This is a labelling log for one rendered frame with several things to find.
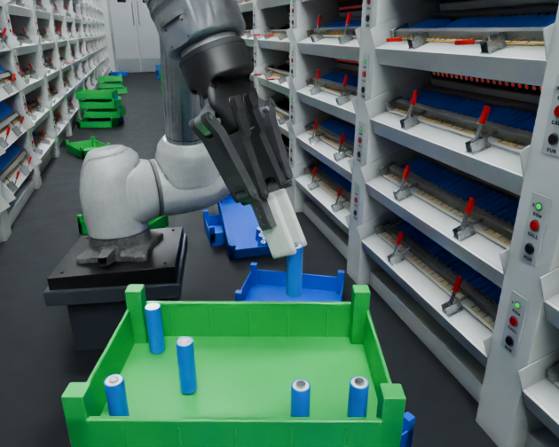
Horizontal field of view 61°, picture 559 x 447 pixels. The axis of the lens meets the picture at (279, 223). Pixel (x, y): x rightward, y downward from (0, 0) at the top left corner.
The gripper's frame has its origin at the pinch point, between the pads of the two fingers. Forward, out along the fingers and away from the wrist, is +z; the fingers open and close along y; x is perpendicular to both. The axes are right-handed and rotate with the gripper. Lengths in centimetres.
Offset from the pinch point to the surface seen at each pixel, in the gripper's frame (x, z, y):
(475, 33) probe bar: 14, -15, -67
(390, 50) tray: -8, -20, -82
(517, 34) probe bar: 22, -11, -58
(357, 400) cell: 7.4, 16.6, 9.0
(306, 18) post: -53, -52, -140
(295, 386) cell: 3.3, 13.2, 11.5
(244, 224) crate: -88, 14, -98
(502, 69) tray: 19, -6, -54
